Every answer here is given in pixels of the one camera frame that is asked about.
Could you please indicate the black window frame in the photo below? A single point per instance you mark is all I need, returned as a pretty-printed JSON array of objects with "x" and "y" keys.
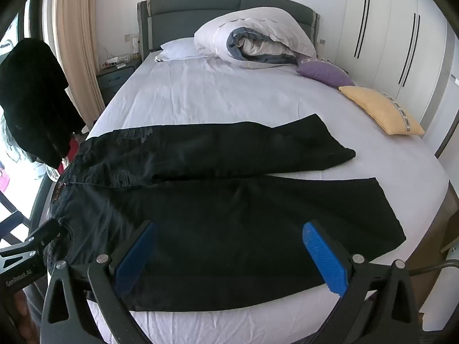
[{"x": 34, "y": 18}]

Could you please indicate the hanging black garment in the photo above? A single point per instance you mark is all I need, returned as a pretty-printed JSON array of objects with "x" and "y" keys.
[{"x": 32, "y": 107}]

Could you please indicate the beige curtain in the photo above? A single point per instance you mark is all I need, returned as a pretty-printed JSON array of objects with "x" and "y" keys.
[{"x": 75, "y": 43}]

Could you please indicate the person's left hand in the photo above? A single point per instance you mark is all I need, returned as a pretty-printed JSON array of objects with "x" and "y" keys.
[{"x": 21, "y": 308}]

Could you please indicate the white wardrobe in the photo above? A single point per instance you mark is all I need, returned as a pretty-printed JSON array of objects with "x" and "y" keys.
[{"x": 387, "y": 25}]

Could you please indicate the grey padded headboard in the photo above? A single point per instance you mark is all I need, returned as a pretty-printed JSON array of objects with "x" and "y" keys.
[{"x": 186, "y": 14}]

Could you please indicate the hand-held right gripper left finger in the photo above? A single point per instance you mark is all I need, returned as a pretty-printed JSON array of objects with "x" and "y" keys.
[{"x": 134, "y": 258}]

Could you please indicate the bed with white sheet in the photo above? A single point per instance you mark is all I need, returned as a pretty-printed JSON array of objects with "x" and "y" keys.
[{"x": 233, "y": 89}]

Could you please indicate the small white boxes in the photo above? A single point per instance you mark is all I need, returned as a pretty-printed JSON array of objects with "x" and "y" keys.
[{"x": 114, "y": 61}]

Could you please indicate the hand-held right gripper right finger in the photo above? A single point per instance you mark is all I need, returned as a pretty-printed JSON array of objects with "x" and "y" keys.
[{"x": 322, "y": 258}]

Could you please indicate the purple cushion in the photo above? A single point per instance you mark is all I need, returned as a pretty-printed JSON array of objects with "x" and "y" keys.
[{"x": 322, "y": 71}]

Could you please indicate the yellow cushion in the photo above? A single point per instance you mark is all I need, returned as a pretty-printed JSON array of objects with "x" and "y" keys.
[{"x": 376, "y": 105}]

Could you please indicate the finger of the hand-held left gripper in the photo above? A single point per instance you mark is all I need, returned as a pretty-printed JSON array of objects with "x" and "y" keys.
[{"x": 43, "y": 234}]

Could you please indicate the white pillow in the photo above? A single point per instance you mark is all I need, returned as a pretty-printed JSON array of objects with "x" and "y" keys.
[{"x": 179, "y": 48}]

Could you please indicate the black pants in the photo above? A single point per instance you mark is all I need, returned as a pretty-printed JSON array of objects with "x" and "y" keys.
[{"x": 233, "y": 222}]

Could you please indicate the rolled white grey duvet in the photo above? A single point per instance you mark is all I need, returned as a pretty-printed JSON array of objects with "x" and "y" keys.
[{"x": 258, "y": 21}]

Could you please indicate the grey nightstand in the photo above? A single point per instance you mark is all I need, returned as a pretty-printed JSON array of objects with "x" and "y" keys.
[{"x": 111, "y": 79}]

